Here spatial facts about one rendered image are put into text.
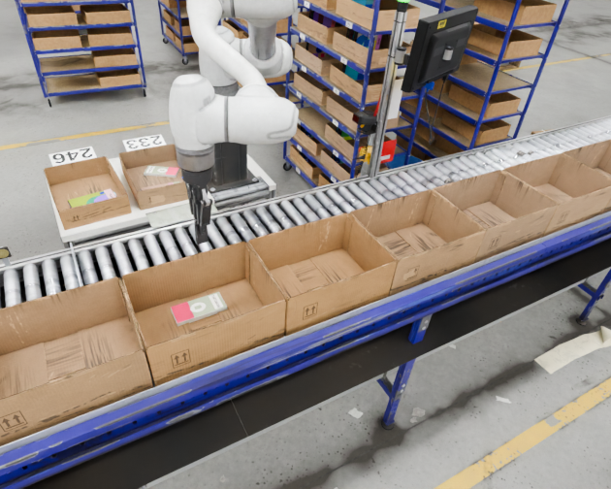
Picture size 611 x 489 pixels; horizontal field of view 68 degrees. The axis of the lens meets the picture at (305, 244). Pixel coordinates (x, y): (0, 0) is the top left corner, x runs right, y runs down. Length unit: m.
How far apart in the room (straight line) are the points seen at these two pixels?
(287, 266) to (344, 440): 0.96
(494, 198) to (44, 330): 1.79
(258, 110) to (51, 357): 0.91
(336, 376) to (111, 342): 0.75
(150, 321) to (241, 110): 0.74
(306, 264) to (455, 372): 1.24
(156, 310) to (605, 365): 2.41
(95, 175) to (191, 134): 1.46
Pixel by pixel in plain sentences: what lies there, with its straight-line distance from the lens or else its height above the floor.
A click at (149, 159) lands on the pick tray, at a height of 0.79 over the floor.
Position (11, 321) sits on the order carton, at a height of 1.00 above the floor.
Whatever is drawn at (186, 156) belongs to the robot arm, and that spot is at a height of 1.46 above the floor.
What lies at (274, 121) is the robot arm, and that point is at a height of 1.55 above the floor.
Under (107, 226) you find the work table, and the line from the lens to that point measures 2.14.
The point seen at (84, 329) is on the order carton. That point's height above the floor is 0.89.
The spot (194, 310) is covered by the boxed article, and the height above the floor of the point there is 0.90.
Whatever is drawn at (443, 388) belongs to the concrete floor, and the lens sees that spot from 2.53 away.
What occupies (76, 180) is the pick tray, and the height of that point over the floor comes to 0.76.
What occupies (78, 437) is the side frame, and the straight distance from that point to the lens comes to 1.30.
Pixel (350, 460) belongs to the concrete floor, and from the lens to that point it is 2.22.
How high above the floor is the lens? 1.99
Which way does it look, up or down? 39 degrees down
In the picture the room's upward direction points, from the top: 5 degrees clockwise
